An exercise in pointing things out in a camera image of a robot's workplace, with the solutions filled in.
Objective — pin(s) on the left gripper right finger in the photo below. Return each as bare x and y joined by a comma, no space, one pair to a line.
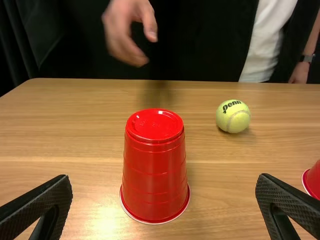
287,200

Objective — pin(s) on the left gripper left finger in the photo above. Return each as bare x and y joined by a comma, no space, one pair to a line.
37,200

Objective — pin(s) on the red cup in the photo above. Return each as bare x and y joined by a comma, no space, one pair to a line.
313,180
155,170

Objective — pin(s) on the yellow ball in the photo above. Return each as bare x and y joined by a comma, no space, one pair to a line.
233,117

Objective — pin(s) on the person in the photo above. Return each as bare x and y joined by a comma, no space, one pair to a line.
267,37

